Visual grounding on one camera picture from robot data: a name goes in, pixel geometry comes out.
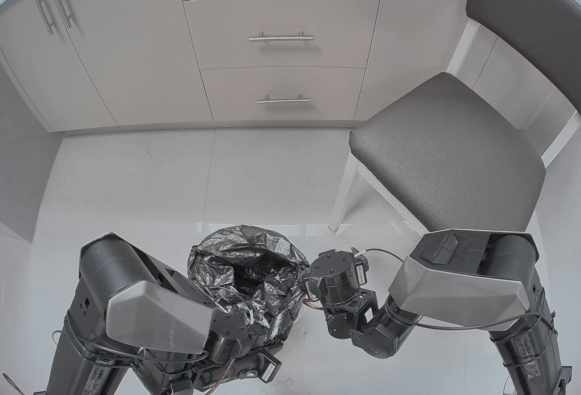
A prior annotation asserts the grey padded white-legged chair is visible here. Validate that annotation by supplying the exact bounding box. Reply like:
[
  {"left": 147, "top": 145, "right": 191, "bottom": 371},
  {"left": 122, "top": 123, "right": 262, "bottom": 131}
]
[{"left": 333, "top": 0, "right": 581, "bottom": 236}]

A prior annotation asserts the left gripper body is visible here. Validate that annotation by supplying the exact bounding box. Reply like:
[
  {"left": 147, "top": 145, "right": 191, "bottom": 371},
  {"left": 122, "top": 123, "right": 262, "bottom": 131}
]
[{"left": 232, "top": 349, "right": 281, "bottom": 388}]

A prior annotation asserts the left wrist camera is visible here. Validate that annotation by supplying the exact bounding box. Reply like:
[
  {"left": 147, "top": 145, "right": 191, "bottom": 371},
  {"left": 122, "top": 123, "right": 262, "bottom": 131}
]
[{"left": 229, "top": 314, "right": 260, "bottom": 351}]

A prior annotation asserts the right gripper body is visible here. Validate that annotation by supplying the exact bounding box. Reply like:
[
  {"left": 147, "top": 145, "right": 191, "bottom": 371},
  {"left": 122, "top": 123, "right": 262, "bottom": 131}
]
[{"left": 354, "top": 255, "right": 370, "bottom": 291}]

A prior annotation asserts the black plastic bag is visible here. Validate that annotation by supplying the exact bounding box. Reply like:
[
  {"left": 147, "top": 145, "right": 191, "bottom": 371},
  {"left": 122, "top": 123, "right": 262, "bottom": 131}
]
[{"left": 187, "top": 224, "right": 310, "bottom": 346}]

